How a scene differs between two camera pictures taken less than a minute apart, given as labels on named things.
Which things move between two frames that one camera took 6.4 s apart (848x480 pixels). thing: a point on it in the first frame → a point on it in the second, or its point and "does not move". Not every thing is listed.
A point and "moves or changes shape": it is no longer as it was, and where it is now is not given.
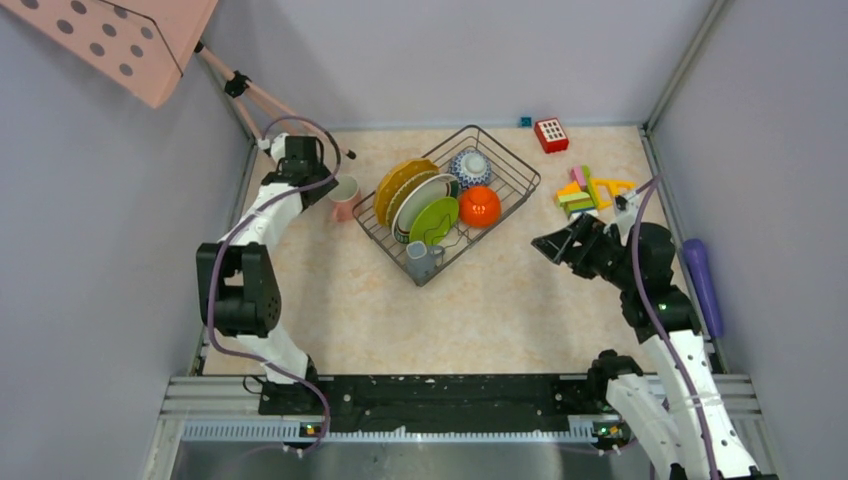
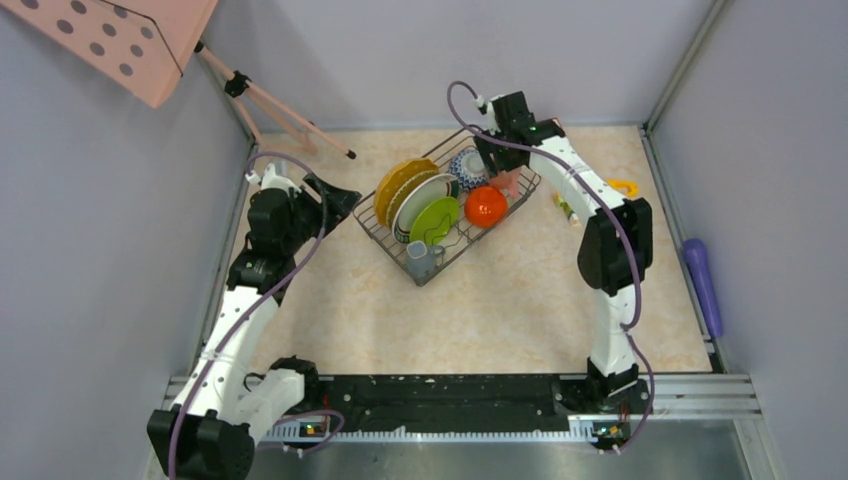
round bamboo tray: (402, 189) does not move
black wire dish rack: (431, 211) does not move
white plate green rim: (416, 197) does not move
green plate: (434, 220) does not move
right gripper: (560, 246) → (489, 151)
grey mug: (422, 261) does not move
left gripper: (325, 185) → (341, 202)
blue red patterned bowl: (471, 168) does not move
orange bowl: (479, 206) moves or changes shape
